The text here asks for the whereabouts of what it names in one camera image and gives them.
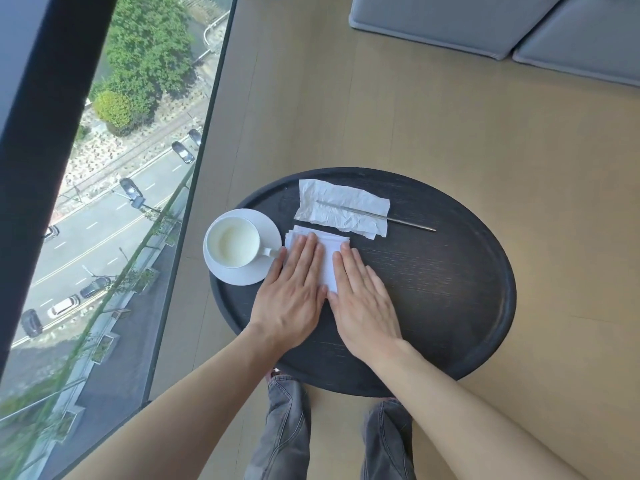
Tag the person's left forearm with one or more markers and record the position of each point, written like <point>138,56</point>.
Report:
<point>190,409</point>

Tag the person's left little finger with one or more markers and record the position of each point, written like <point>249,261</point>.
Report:
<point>278,267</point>

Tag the person's right thumb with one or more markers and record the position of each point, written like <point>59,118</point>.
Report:
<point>333,304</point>

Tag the person's right leg grey jeans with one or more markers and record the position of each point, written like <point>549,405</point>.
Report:
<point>387,444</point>

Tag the black window frame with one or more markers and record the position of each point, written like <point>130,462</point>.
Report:
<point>45,119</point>

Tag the grey sofa cushion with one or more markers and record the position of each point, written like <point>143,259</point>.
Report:
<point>450,19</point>
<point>585,44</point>

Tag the person's right middle finger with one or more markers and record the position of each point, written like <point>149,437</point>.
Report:
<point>352,267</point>

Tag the person's leg grey jeans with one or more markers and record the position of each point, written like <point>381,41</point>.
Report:
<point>280,434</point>
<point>387,444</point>

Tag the person's right forearm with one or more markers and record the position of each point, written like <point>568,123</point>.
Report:
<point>465,419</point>

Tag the person's left middle finger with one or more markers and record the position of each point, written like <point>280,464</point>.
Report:
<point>310,254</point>

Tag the white napkin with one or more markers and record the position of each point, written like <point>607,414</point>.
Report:
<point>331,267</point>

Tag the white car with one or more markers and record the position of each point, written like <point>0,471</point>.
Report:
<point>64,305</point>

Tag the person's right hand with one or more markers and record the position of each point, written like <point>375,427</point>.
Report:
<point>362,314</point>

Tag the person's left leg grey jeans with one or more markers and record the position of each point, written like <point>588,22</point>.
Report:
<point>280,434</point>

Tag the black car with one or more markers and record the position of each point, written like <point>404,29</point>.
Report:
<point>195,136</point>
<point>183,151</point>
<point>31,323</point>
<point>132,192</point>
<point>95,287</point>

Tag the large green tree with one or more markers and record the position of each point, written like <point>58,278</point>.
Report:
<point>147,49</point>

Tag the grey car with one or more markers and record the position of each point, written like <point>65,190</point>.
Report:
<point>50,233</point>

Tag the thin metal straw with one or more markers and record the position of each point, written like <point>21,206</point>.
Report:
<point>411,224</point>

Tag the white saucer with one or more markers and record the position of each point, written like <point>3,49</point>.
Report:
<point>235,277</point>

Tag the round black side table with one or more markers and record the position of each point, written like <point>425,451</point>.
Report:
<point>440,294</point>

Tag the person's left hand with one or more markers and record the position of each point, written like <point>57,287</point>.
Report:
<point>292,304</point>

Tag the crumpled white tissue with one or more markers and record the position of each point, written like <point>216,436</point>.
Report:
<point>327,204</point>

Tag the person's right little finger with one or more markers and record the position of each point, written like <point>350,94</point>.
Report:
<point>381,297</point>

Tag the white cup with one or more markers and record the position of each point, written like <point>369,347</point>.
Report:
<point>232,240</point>

